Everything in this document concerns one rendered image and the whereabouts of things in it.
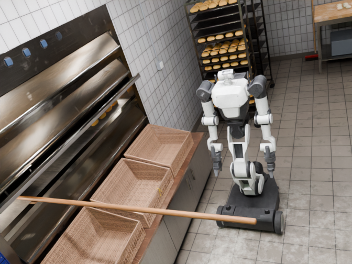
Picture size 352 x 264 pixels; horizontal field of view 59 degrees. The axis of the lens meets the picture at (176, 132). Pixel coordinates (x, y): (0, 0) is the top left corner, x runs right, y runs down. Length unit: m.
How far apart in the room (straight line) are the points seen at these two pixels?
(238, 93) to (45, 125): 1.41
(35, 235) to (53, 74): 1.13
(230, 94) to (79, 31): 1.32
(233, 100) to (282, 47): 4.07
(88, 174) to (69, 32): 1.14
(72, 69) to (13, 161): 0.85
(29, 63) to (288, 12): 4.80
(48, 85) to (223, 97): 1.28
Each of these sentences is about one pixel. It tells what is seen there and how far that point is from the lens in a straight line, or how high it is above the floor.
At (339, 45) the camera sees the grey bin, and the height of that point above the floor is 0.39.
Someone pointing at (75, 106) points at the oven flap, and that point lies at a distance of 2.59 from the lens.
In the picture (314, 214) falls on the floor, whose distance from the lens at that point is 3.19.
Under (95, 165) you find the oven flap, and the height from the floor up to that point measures 1.00.
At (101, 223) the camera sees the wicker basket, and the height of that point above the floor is 0.66.
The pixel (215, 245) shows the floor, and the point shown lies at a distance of 3.05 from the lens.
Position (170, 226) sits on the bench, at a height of 0.40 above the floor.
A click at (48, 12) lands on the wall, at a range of 2.58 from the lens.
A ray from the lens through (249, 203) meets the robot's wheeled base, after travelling 3.09.
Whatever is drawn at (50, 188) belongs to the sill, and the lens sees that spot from 2.42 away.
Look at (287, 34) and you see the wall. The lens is 6.32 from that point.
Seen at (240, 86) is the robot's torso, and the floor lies 1.37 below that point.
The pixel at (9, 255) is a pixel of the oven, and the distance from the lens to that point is 2.30.
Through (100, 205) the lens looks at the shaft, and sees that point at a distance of 1.95.
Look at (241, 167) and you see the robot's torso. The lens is 2.70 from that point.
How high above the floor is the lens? 2.35
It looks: 29 degrees down
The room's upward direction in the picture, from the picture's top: 18 degrees counter-clockwise
